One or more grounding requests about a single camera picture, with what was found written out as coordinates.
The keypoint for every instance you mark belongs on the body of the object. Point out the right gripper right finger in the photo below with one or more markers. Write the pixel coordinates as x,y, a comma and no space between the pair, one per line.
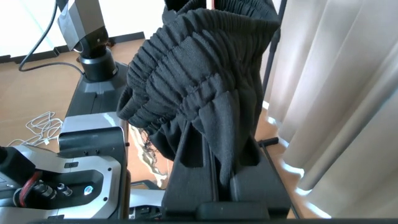
261,186

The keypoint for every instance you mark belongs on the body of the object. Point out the black clothes rack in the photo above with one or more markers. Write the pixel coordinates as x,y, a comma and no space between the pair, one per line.
273,49

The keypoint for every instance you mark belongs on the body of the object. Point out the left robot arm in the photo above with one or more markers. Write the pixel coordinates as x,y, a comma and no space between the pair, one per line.
84,18

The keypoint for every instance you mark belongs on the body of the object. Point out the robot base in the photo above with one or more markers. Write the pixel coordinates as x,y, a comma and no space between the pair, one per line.
93,149

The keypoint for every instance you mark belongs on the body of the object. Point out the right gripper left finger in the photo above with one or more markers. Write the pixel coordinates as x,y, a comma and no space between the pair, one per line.
186,186

